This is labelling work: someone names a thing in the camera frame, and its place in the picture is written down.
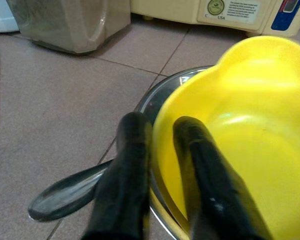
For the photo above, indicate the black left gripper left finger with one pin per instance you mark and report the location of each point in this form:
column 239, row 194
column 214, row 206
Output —
column 125, row 175

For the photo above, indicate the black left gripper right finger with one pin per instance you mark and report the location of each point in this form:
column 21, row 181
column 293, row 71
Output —
column 205, row 180

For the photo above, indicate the yellow plastic bowl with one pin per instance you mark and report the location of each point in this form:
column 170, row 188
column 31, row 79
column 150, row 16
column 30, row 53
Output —
column 252, row 112

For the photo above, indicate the steel spoon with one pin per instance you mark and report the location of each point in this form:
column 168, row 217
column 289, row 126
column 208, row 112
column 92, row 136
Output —
column 65, row 192

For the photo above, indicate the shallow steel bowl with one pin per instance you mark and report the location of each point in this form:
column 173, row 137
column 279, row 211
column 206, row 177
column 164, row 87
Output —
column 152, row 97

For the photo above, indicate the clear jar with brown contents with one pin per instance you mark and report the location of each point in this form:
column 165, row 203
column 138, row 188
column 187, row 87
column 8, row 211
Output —
column 65, row 22

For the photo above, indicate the beige water ionizer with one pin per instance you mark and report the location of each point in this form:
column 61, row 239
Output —
column 180, row 10

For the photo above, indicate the white plastic container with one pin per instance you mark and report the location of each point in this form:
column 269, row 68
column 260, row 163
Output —
column 0, row 15

